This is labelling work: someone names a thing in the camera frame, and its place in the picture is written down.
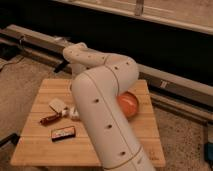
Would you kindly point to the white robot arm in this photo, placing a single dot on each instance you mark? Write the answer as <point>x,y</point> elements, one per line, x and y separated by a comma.
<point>95,92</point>

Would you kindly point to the white rectangular packet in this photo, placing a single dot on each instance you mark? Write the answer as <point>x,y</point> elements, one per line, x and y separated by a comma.
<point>73,113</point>

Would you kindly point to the red candy bar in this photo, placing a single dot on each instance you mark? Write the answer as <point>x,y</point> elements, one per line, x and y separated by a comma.
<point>50,119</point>

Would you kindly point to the wooden folding table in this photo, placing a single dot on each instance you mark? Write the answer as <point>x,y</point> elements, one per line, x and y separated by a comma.
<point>35,147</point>

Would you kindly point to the metal floor rail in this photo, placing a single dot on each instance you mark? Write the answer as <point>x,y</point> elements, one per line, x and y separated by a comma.
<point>200,96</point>

